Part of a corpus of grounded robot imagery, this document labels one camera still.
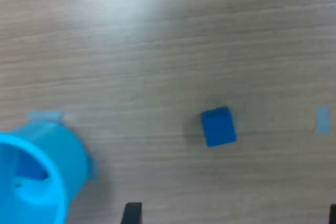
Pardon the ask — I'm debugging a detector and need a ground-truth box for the blue cube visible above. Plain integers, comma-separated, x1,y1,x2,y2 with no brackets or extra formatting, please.
201,106,238,148
16,153,50,180

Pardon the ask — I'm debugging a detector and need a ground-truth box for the blue plastic cup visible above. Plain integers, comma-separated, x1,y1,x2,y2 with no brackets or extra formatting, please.
0,118,90,224

